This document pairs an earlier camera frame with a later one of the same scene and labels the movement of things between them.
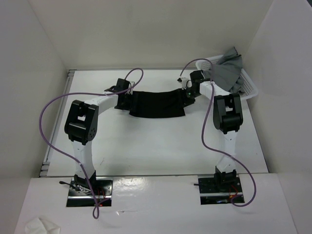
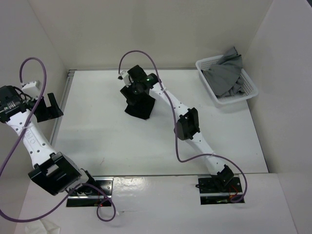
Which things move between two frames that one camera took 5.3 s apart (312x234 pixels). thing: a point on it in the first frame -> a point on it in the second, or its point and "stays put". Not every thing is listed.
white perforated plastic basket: x=250 y=87 stays put
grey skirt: x=227 y=72 stays put
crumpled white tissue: x=39 y=226 stays put
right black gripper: x=192 y=100 -> x=134 y=82
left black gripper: x=127 y=107 -> x=50 y=112
